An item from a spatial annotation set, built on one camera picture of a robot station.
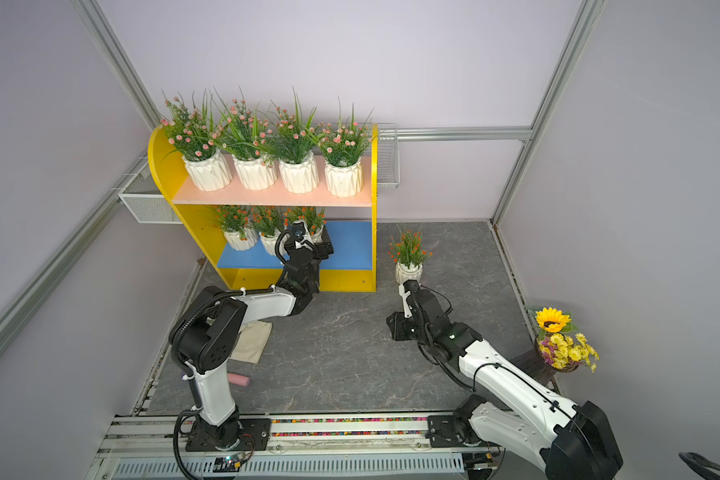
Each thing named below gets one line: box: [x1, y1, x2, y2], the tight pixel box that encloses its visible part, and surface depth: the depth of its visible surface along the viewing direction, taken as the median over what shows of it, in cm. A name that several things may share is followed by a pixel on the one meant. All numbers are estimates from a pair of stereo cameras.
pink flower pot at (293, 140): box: [262, 86, 324, 194], surface depth 69 cm
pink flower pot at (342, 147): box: [317, 96, 379, 197], surface depth 67 cm
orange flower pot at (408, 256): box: [388, 229, 433, 284], surface depth 96 cm
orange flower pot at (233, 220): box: [213, 205, 259, 251], surface depth 90 cm
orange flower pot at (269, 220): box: [251, 206, 285, 256], surface depth 87 cm
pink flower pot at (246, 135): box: [215, 87, 278, 189], surface depth 66 cm
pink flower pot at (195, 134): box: [160, 90, 232, 191], surface depth 68 cm
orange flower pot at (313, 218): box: [284, 206, 327, 243], surface depth 84 cm
